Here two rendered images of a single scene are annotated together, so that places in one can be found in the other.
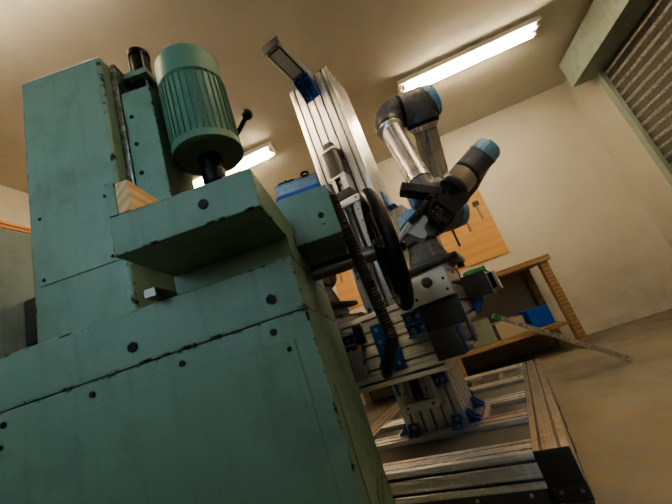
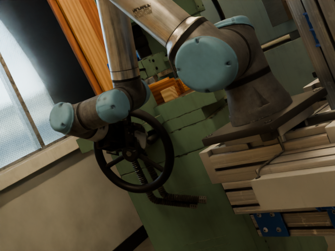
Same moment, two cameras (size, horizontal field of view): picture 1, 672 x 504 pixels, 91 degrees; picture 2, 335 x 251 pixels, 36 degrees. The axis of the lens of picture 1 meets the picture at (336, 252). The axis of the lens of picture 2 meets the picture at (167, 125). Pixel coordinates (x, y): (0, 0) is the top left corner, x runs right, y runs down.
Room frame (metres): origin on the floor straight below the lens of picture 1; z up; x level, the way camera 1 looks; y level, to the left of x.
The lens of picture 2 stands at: (1.63, -1.48, 1.01)
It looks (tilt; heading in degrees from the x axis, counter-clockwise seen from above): 6 degrees down; 119
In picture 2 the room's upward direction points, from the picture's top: 24 degrees counter-clockwise
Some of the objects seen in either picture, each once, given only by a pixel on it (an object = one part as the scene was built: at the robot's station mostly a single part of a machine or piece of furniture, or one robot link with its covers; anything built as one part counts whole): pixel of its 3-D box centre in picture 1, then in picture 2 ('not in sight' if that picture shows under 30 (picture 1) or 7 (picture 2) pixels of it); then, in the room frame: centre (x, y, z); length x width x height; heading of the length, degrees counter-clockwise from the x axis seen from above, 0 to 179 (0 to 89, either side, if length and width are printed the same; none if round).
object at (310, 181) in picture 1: (300, 197); not in sight; (0.70, 0.04, 0.99); 0.13 x 0.11 x 0.06; 179
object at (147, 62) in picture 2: not in sight; (154, 67); (0.74, 0.25, 1.03); 0.14 x 0.07 x 0.09; 89
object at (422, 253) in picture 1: (426, 253); (253, 94); (1.25, -0.32, 0.87); 0.15 x 0.15 x 0.10
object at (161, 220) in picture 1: (277, 254); (147, 117); (0.70, 0.13, 0.87); 0.61 x 0.30 x 0.06; 179
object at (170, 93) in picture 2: not in sight; (169, 93); (0.83, 0.10, 0.92); 0.04 x 0.03 x 0.04; 168
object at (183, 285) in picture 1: (268, 285); (167, 123); (0.74, 0.17, 0.82); 0.40 x 0.21 x 0.04; 179
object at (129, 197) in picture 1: (218, 251); not in sight; (0.70, 0.25, 0.92); 0.60 x 0.02 x 0.05; 179
